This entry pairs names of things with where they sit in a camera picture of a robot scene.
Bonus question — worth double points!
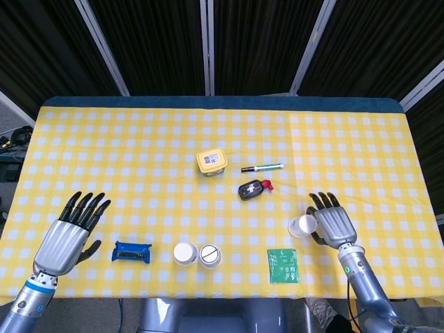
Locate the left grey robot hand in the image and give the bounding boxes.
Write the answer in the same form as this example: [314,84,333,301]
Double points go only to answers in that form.
[33,191,112,278]

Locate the thin black cable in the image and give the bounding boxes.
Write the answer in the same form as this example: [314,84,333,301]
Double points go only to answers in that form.
[117,298,126,333]

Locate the black floor box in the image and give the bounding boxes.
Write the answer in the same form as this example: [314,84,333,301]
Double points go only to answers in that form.
[0,162,22,182]

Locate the teal table cover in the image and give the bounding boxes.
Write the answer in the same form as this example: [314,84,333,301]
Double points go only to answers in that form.
[43,95,407,114]

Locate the dark ribbed screen panel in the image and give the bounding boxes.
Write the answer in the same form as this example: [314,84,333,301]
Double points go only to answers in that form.
[0,0,122,121]
[213,0,327,95]
[89,0,205,97]
[298,0,444,103]

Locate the white screen post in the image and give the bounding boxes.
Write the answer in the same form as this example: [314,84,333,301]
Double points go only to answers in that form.
[400,59,444,112]
[199,0,216,96]
[0,89,36,128]
[289,0,334,96]
[74,0,130,97]

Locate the black bottle with red cap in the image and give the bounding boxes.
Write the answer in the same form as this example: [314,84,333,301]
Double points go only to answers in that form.
[237,178,275,202]

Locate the green tea sachet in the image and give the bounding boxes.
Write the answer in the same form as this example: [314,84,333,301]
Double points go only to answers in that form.
[266,248,301,284]

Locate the blue snack packet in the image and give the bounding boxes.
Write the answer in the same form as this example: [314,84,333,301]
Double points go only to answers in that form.
[110,240,153,265]

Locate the yellow checkered tablecloth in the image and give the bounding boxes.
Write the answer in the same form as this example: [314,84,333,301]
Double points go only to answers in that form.
[0,105,444,306]

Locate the paper cup with blue print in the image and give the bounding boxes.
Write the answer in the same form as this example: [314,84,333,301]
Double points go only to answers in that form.
[288,214,318,239]

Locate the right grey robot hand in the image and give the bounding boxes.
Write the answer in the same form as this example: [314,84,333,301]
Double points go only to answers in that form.
[305,192,359,250]

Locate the white marker with black cap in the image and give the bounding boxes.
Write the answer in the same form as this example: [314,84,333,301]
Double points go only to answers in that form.
[241,163,284,173]

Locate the green tub with yellow lid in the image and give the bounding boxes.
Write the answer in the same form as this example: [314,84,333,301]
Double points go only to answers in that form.
[196,147,229,178]

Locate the black cable bundle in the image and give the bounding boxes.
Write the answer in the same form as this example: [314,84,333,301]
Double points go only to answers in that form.
[0,125,35,151]

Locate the paper cup with circle-slash mark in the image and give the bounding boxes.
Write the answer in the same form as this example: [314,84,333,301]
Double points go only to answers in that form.
[197,244,223,270]

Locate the paper cup with fern print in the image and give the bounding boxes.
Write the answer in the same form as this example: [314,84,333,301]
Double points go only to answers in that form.
[173,242,199,267]

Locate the camouflage patterned fabric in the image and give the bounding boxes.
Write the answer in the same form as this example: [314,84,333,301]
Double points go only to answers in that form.
[304,297,351,333]

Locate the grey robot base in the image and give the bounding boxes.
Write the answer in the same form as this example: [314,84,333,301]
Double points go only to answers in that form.
[137,297,289,333]

